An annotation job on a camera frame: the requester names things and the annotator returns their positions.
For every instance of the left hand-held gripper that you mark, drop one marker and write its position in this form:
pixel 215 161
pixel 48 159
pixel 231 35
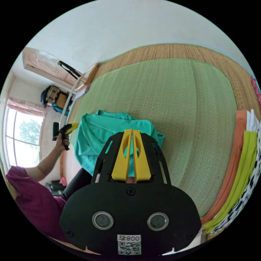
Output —
pixel 65 140

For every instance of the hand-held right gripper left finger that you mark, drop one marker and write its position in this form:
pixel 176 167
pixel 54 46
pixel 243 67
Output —
pixel 122 159

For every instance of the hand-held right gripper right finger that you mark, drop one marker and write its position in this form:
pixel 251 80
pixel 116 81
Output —
pixel 143 161

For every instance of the cyan long sleeve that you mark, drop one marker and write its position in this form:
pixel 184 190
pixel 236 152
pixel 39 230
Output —
pixel 95 140

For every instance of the person's left forearm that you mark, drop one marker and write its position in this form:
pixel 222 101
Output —
pixel 43 165

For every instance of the person's left hand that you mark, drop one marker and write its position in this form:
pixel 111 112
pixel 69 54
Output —
pixel 60 141

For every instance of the person's right hand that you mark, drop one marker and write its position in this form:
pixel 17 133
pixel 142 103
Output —
pixel 131 179

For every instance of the white curved pole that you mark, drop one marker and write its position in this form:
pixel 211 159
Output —
pixel 70 97

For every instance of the heap of bags and boxes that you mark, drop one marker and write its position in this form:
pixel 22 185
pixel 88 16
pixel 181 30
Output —
pixel 54 97

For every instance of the pink curtain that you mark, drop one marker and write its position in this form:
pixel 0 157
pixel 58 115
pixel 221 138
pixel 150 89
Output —
pixel 28 106

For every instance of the window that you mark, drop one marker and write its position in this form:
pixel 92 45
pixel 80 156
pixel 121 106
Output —
pixel 24 136

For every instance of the pink wooden door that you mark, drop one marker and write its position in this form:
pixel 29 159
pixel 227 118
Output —
pixel 47 65

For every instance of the bed with woven mats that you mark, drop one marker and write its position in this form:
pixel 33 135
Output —
pixel 167 95

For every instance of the person's body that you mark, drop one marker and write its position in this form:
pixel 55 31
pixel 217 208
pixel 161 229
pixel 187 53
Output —
pixel 36 195

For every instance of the pile of clothes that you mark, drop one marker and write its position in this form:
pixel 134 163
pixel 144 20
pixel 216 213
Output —
pixel 240 175

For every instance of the red patterned cloth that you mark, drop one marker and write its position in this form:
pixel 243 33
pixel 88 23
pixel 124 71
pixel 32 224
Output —
pixel 256 89

